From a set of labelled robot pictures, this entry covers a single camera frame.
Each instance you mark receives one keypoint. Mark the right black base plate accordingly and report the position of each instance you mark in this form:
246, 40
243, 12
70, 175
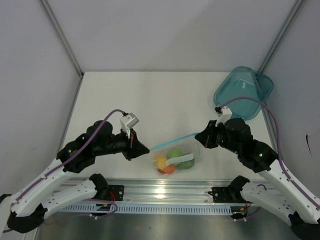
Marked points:
225, 195

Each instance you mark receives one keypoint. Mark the dark green toy pepper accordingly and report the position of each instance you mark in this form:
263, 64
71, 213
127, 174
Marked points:
185, 165

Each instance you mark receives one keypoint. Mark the teal plastic bin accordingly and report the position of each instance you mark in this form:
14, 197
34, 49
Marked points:
244, 82

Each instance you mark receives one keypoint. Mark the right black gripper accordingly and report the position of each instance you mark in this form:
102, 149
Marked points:
206, 136

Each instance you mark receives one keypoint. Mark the right frame post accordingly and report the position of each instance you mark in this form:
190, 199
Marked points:
285, 27

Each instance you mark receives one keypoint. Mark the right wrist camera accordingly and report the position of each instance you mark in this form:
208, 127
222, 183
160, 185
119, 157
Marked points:
224, 114

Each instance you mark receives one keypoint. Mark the light green toy fruit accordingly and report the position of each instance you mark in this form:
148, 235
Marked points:
174, 153

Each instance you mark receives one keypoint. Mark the aluminium mounting rail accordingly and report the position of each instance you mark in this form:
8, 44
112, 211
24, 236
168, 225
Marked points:
161, 193

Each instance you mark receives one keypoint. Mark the orange toy pumpkin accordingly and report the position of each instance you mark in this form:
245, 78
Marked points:
167, 170

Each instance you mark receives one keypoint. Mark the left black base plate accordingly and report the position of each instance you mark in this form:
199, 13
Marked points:
115, 193

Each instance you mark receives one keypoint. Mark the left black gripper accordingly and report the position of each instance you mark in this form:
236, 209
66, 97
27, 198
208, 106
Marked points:
134, 147

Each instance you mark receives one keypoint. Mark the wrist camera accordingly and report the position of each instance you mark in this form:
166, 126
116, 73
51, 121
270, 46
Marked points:
224, 114
128, 121

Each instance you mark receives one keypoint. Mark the yellow toy squash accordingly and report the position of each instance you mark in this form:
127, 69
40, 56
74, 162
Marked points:
160, 162

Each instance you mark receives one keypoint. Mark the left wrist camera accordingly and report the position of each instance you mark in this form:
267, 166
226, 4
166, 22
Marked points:
128, 121

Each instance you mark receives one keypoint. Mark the frame post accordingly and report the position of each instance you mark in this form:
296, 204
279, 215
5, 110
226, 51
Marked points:
53, 21
285, 27

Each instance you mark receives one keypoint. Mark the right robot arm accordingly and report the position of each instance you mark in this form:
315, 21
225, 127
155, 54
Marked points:
291, 206

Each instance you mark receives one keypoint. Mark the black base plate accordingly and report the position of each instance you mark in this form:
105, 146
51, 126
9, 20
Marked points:
115, 193
225, 195

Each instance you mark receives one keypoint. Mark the clear zip top bag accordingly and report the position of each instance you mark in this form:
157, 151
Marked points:
191, 148

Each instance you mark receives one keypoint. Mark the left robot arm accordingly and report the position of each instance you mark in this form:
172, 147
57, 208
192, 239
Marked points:
27, 209

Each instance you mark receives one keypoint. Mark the left frame post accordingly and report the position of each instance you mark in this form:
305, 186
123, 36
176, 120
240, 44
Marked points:
53, 21

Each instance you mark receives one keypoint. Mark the slotted cable duct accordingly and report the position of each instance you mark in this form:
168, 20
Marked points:
133, 208

